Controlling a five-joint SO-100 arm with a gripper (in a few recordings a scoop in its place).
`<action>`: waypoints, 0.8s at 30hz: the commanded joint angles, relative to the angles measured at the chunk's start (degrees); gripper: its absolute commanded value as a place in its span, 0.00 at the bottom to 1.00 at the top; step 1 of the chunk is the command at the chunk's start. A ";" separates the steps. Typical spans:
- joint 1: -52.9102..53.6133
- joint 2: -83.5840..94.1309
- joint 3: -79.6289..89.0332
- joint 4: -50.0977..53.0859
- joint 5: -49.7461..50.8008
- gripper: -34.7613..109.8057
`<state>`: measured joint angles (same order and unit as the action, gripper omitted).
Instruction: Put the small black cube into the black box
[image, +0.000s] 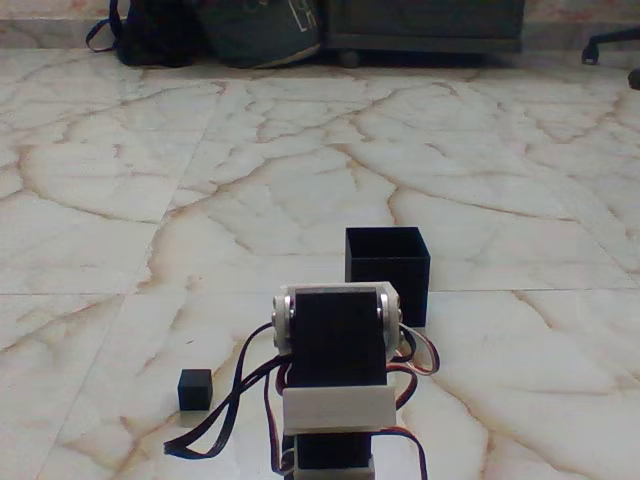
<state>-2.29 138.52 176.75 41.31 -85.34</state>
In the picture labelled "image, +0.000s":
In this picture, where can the small black cube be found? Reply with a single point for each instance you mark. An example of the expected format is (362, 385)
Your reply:
(195, 392)

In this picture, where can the grey green fabric bag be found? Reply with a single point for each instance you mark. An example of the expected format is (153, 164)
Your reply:
(260, 35)

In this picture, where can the dark wooden cabinet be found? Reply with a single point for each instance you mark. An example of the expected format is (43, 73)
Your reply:
(425, 25)

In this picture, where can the black backpack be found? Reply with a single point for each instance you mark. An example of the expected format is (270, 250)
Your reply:
(155, 35)

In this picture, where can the black box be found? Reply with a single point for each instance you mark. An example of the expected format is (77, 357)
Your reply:
(415, 295)

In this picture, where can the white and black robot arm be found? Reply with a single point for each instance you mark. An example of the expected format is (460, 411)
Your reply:
(335, 340)

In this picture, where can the black chair caster wheel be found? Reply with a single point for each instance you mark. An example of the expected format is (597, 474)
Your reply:
(635, 79)

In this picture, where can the black cabinet caster wheel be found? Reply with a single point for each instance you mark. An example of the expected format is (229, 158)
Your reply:
(350, 58)

